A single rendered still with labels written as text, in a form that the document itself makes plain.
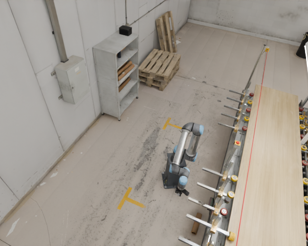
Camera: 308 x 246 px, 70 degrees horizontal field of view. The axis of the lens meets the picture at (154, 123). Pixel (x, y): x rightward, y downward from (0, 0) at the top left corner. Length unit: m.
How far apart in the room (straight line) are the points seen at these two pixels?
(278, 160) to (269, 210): 0.82
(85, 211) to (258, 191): 2.44
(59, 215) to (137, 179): 1.28
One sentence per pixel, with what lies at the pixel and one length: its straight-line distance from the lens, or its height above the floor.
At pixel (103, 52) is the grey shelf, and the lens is 3.94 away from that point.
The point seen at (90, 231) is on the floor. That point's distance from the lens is 3.56.
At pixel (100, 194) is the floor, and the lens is 3.76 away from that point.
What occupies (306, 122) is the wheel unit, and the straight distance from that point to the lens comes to 4.54.
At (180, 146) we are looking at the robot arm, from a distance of 2.63.
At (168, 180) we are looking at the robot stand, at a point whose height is 0.20.
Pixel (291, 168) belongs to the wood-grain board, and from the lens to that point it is 3.56.
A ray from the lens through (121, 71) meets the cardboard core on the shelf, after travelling 4.46.
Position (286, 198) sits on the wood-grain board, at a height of 0.90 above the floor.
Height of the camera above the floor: 3.31
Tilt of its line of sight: 45 degrees down
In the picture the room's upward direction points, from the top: 5 degrees clockwise
